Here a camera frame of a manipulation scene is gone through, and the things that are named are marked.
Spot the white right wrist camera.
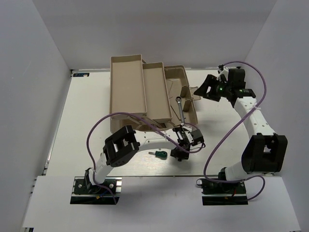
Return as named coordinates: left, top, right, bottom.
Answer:
left=217, top=65, right=229, bottom=82

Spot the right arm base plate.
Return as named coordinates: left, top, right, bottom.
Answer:
left=196, top=178, right=248, bottom=206

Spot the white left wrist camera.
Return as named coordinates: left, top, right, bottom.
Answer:
left=179, top=123, right=194, bottom=131

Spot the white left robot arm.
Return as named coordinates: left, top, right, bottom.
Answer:
left=84, top=126, right=206, bottom=193

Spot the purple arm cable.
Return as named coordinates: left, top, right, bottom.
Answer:
left=203, top=60, right=267, bottom=201
left=86, top=112, right=206, bottom=203

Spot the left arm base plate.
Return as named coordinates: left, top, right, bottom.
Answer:
left=70, top=177, right=122, bottom=205

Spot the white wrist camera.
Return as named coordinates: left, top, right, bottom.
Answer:
left=217, top=65, right=229, bottom=82
left=179, top=123, right=194, bottom=131

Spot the stubby green screwdriver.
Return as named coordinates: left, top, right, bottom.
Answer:
left=148, top=150, right=168, bottom=160

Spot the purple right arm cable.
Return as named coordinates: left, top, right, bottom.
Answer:
left=203, top=60, right=267, bottom=201

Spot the beige toolbox with clear lid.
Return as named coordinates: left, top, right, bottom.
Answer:
left=110, top=55, right=200, bottom=133

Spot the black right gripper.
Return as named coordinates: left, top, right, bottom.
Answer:
left=193, top=74, right=231, bottom=102

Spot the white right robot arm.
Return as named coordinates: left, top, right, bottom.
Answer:
left=194, top=67, right=288, bottom=193

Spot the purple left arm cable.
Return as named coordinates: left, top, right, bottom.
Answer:
left=86, top=112, right=206, bottom=203

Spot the large silver ratchet wrench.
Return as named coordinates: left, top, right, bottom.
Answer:
left=175, top=96, right=185, bottom=126

